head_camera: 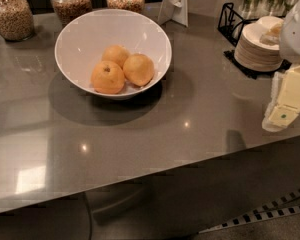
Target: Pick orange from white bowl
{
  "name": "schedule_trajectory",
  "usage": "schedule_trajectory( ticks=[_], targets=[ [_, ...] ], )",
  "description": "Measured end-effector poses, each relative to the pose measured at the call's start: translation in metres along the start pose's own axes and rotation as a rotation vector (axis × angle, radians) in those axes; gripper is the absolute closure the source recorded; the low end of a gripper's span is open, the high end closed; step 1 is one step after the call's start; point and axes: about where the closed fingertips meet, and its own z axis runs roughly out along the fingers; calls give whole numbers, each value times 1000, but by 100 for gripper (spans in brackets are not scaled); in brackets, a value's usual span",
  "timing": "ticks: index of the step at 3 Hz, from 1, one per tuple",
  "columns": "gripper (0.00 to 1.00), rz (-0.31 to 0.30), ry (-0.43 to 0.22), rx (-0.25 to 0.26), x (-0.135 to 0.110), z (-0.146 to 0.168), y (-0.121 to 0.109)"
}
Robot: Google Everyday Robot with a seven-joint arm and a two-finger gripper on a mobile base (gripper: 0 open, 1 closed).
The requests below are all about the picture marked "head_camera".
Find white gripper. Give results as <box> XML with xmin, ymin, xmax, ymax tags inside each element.
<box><xmin>262</xmin><ymin>64</ymin><xmax>300</xmax><ymax>132</ymax></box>

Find orange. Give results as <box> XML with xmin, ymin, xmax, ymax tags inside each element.
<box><xmin>91</xmin><ymin>61</ymin><xmax>125</xmax><ymax>94</ymax></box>
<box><xmin>101</xmin><ymin>45</ymin><xmax>130</xmax><ymax>67</ymax></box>
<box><xmin>123</xmin><ymin>54</ymin><xmax>154</xmax><ymax>87</ymax></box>

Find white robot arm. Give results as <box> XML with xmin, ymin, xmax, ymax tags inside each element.
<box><xmin>262</xmin><ymin>0</ymin><xmax>300</xmax><ymax>132</ymax></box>

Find white ceramic bowl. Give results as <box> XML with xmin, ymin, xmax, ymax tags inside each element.
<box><xmin>55</xmin><ymin>9</ymin><xmax>172</xmax><ymax>100</ymax></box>

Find stack of white plates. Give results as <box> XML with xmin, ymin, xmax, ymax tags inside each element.
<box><xmin>234</xmin><ymin>16</ymin><xmax>283</xmax><ymax>72</ymax></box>

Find black white striped tape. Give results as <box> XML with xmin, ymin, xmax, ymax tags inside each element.
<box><xmin>200</xmin><ymin>188</ymin><xmax>300</xmax><ymax>234</ymax></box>

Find glass cups in background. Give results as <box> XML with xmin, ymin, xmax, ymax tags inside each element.
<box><xmin>238</xmin><ymin>0</ymin><xmax>298</xmax><ymax>19</ymax></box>

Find white folded sign card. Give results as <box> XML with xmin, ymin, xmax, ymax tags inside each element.
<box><xmin>158</xmin><ymin>0</ymin><xmax>189</xmax><ymax>27</ymax></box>

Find middle glass cereal jar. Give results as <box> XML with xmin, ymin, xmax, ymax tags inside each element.
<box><xmin>50</xmin><ymin>0</ymin><xmax>92</xmax><ymax>27</ymax></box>

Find left glass cereal jar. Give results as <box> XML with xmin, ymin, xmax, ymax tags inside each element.
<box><xmin>0</xmin><ymin>0</ymin><xmax>34</xmax><ymax>41</ymax></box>

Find black wire rack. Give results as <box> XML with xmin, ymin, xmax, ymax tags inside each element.
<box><xmin>217</xmin><ymin>2</ymin><xmax>290</xmax><ymax>79</ymax></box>

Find black cable under table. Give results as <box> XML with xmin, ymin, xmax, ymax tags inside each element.
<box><xmin>83</xmin><ymin>192</ymin><xmax>94</xmax><ymax>240</ymax></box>

